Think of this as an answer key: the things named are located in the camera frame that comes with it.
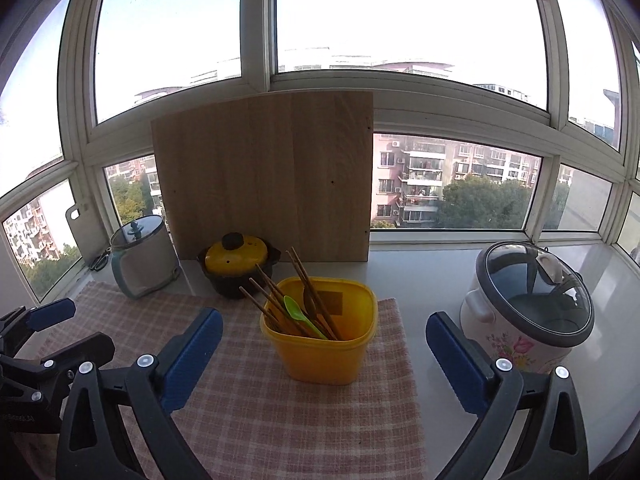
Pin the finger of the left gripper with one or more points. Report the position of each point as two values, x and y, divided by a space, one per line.
19 325
32 392

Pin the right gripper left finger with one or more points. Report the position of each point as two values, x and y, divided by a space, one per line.
94 442

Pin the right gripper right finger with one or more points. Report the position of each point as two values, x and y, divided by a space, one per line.
552 444

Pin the wooden chopstick red tip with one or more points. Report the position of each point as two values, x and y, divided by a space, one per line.
304 278
286 322
279 299
267 315
324 314

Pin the green plastic spoon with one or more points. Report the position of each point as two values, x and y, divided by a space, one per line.
297 313

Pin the black scissors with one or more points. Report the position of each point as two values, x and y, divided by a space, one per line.
101 260

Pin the white plastic cutting board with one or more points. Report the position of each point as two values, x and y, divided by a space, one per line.
87 230

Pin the white floral rice cooker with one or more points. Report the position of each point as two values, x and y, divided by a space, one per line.
526 305

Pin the teal white electric cooker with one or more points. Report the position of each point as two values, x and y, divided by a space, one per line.
143 259

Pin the pink checked table cloth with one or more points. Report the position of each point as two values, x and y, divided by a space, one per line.
246 418

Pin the black pot yellow lid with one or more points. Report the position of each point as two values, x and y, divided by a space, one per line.
235 260

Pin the yellow plastic utensil container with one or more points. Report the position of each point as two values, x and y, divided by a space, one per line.
354 311

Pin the wooden cutting board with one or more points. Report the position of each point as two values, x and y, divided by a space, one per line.
293 168

